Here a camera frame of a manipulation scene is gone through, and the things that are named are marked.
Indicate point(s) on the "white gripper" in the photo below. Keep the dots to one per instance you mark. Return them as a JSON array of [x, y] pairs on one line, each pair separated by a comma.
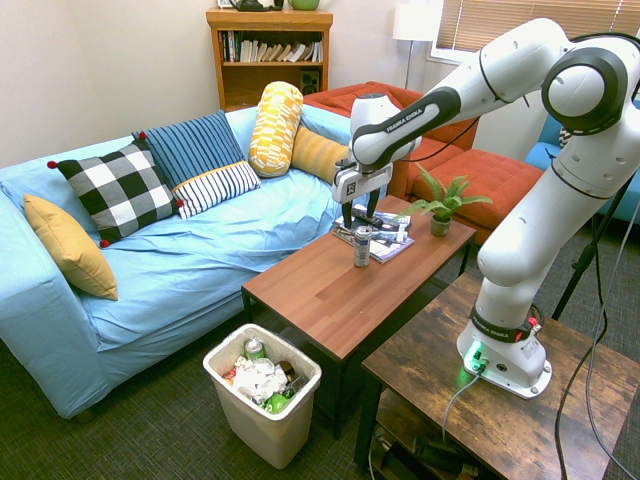
[[361, 181]]

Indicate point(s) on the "silver drink can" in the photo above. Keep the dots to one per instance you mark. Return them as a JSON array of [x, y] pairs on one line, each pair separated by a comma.
[[362, 249]]

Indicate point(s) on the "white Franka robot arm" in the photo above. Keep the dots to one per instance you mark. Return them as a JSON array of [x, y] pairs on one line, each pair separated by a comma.
[[520, 240]]

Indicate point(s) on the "green can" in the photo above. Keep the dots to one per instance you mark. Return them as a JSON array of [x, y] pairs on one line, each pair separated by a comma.
[[254, 349]]

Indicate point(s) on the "beige plastic trash bin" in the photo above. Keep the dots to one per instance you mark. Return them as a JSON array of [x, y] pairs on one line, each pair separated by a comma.
[[270, 430]]

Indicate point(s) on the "black remote control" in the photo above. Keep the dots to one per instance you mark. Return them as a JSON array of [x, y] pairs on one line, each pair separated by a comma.
[[364, 215]]

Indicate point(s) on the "white cover magazine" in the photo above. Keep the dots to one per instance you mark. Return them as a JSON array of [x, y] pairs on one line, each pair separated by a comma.
[[390, 252]]

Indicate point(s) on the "mustard striped pillow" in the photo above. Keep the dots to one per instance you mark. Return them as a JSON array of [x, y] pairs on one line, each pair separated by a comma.
[[317, 152]]

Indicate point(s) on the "small potted fern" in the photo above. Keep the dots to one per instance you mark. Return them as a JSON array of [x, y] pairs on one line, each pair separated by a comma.
[[442, 205]]

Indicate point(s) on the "reddish wood coffee table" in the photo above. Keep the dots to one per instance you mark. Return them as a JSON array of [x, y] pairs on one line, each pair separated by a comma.
[[350, 295]]

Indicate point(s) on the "yellow patterned bolster pillow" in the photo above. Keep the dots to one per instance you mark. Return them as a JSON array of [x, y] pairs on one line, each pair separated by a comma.
[[275, 130]]

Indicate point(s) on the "orange sofa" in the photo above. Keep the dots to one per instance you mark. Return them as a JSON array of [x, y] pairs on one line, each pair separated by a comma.
[[480, 175]]

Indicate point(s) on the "small black speaker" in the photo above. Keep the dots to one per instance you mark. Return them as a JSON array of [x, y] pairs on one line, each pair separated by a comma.
[[310, 81]]

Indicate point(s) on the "wooden bookshelf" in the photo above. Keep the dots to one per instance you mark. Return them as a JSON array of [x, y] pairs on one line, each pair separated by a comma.
[[260, 82]]

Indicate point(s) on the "blue striped pillow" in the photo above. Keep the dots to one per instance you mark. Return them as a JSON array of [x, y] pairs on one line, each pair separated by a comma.
[[200, 155]]

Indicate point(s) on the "light blue sofa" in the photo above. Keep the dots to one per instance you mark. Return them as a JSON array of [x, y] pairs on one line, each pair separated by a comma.
[[190, 270]]

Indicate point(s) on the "row of books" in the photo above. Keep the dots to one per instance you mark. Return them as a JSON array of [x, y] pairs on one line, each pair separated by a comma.
[[270, 51]]

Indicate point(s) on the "blue armchair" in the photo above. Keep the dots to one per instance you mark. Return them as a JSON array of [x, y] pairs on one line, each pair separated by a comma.
[[537, 152]]

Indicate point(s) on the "white floor lamp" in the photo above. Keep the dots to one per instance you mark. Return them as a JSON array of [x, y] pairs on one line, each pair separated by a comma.
[[415, 22]]

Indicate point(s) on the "crumpled white paper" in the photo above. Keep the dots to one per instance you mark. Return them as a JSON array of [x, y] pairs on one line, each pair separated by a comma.
[[260, 380]]

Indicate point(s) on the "green bowl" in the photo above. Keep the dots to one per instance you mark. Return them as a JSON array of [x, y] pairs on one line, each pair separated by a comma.
[[304, 4]]

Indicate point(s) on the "wooden window blinds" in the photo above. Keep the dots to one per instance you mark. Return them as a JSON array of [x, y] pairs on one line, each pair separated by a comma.
[[480, 25]]

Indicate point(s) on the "black tripod stand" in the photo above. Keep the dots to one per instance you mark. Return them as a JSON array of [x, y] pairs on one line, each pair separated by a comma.
[[585, 260]]

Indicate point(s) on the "black object on shelf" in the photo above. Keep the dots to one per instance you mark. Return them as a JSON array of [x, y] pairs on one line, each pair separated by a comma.
[[257, 4]]

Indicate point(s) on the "black white checked pillow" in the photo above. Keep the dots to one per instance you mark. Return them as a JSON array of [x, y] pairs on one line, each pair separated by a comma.
[[120, 192]]

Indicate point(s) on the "black power box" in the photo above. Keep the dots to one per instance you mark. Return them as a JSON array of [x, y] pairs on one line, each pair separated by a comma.
[[442, 452]]

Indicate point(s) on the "rustic dark wood table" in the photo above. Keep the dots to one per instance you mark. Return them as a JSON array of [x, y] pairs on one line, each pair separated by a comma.
[[505, 430]]

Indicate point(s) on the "plain mustard pillow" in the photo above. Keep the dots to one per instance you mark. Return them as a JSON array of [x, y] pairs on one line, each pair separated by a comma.
[[70, 247]]

